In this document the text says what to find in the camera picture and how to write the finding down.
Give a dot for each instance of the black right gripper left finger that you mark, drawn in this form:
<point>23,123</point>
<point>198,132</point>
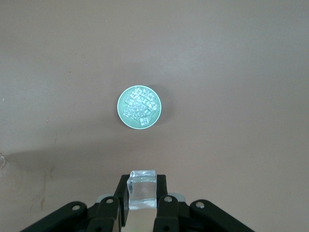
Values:
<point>103,215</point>

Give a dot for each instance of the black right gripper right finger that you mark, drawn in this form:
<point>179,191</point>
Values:
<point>173,215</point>

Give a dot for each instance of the single clear ice cube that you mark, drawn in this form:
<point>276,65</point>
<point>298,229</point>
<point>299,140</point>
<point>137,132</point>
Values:
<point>142,191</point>

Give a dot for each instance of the heap of clear ice cubes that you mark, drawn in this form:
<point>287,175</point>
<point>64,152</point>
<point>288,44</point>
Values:
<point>140,106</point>

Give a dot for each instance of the clear stemmed wine glass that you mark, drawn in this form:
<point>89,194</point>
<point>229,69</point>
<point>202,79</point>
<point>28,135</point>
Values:
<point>2,162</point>

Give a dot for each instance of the green ceramic bowl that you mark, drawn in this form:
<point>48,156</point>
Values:
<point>154,118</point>

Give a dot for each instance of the brown table cover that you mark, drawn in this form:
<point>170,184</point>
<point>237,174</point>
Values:
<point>217,72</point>

